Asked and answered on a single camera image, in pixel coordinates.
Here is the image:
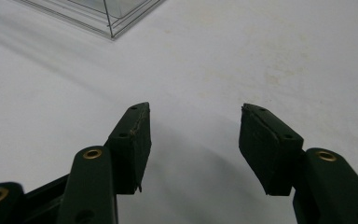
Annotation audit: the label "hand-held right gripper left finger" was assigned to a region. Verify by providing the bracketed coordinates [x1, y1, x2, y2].
[56, 101, 153, 224]

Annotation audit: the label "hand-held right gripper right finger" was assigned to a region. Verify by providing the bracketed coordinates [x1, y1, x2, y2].
[238, 103, 358, 224]

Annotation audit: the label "clear plastic box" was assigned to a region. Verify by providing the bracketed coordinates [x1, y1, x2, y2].
[12, 0, 166, 41]

